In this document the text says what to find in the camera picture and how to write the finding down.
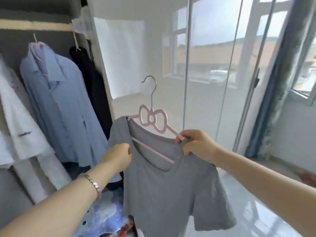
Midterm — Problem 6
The person's right hand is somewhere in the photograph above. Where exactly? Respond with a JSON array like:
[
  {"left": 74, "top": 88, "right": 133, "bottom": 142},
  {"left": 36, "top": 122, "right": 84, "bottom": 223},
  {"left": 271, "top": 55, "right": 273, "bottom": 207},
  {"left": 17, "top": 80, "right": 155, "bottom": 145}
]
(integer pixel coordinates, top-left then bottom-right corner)
[{"left": 175, "top": 129, "right": 223, "bottom": 167}]

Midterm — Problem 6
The person's left hand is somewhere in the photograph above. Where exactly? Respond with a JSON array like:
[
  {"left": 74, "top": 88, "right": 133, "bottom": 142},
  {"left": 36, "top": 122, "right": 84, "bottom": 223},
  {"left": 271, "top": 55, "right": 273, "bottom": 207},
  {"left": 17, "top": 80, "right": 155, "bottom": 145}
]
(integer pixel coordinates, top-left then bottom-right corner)
[{"left": 92, "top": 143, "right": 133, "bottom": 187}]

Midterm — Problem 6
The pink bow hanger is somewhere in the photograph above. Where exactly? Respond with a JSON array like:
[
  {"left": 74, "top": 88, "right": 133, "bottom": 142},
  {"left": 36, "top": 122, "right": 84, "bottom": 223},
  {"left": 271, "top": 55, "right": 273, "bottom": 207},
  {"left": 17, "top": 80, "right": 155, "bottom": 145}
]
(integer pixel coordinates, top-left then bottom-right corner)
[{"left": 127, "top": 75, "right": 186, "bottom": 165}]

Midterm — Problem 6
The grey t-shirt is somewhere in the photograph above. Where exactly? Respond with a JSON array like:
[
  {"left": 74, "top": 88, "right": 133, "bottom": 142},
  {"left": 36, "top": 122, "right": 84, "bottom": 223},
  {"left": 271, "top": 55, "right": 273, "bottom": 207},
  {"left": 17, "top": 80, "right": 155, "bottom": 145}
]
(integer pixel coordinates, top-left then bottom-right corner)
[{"left": 108, "top": 116, "right": 237, "bottom": 232}]

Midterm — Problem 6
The light blue shirt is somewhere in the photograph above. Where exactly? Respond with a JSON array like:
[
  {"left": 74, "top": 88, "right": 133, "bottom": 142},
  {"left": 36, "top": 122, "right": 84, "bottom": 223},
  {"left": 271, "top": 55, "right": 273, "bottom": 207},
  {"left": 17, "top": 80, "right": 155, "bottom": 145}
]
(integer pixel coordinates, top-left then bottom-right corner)
[{"left": 19, "top": 43, "right": 123, "bottom": 183}]

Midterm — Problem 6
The white wire hanger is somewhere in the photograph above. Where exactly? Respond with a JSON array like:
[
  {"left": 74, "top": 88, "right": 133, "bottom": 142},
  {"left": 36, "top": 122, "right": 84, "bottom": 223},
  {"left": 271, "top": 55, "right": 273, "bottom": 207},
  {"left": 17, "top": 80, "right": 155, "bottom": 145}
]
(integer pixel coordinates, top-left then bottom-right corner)
[{"left": 73, "top": 31, "right": 81, "bottom": 52}]

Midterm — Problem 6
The white glossy wardrobe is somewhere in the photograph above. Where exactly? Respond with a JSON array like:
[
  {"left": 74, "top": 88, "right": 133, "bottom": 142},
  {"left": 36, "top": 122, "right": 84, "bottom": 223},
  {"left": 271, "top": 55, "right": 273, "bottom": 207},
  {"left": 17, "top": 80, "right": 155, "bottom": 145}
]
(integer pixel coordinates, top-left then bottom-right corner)
[{"left": 0, "top": 0, "right": 294, "bottom": 237}]

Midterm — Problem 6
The pink plastic hanger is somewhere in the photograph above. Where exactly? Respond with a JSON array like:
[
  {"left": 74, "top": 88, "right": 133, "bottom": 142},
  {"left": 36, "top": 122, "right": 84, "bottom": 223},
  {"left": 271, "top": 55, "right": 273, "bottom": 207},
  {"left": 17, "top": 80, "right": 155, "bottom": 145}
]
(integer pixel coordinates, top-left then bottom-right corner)
[{"left": 28, "top": 33, "right": 46, "bottom": 60}]

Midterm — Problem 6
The person's right forearm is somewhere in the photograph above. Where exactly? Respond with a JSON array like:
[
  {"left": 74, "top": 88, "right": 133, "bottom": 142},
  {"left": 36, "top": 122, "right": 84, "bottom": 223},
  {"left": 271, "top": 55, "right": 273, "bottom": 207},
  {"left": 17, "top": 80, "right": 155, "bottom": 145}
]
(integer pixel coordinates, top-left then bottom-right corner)
[{"left": 213, "top": 146, "right": 316, "bottom": 237}]

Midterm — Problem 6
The person's left forearm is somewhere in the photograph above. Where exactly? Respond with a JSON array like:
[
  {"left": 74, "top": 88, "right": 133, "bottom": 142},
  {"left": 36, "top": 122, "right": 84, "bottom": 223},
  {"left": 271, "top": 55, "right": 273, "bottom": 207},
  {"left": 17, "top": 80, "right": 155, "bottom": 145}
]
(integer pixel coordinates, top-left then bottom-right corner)
[{"left": 0, "top": 168, "right": 109, "bottom": 237}]

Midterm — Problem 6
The red printed bag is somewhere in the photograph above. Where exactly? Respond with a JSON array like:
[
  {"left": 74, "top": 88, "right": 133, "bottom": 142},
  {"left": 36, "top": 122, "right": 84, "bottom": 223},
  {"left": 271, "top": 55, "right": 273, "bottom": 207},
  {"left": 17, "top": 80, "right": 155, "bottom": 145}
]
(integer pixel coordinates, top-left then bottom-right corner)
[{"left": 112, "top": 216, "right": 136, "bottom": 237}]

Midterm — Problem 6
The blue floral curtain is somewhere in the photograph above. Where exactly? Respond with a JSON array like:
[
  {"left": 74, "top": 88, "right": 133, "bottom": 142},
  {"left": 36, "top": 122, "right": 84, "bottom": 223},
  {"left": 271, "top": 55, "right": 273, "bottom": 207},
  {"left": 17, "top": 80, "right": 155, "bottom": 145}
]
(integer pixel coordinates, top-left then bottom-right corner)
[{"left": 244, "top": 0, "right": 316, "bottom": 160}]

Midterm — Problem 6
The white paper sheet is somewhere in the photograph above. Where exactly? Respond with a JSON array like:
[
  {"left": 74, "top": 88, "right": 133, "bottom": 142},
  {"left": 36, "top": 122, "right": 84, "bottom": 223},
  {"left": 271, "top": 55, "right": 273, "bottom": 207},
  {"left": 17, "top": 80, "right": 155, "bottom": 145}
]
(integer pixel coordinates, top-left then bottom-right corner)
[{"left": 93, "top": 17, "right": 146, "bottom": 100}]

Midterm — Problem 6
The white framed window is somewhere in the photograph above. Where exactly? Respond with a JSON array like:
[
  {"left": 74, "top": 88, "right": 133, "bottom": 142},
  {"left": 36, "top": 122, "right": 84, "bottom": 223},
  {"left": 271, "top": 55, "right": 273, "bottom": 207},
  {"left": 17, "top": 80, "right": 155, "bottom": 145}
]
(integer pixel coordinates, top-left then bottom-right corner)
[{"left": 290, "top": 34, "right": 316, "bottom": 106}]

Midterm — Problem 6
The white fleece blanket blue stripe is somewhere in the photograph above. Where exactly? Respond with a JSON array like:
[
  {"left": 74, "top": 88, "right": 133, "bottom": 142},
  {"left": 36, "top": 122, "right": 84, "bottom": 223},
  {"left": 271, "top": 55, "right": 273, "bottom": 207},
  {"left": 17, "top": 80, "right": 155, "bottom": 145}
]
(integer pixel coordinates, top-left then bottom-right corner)
[{"left": 71, "top": 6, "right": 93, "bottom": 42}]

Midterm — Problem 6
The wooden hanging rod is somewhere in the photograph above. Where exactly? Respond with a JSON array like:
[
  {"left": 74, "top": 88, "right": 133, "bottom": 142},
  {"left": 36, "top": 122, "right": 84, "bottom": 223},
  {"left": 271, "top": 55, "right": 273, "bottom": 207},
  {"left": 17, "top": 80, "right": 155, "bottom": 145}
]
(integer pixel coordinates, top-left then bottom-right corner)
[{"left": 0, "top": 19, "right": 74, "bottom": 32}]

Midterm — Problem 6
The silver link bracelet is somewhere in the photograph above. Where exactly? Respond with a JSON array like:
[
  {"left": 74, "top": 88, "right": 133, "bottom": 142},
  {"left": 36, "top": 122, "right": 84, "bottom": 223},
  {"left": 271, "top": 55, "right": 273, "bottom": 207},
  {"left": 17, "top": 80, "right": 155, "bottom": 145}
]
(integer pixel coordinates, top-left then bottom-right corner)
[{"left": 79, "top": 172, "right": 102, "bottom": 201}]

